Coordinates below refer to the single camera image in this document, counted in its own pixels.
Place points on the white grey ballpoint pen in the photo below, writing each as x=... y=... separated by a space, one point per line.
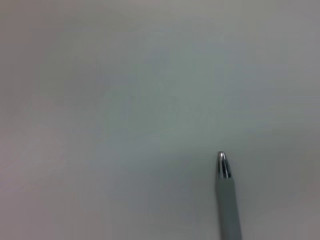
x=228 y=205

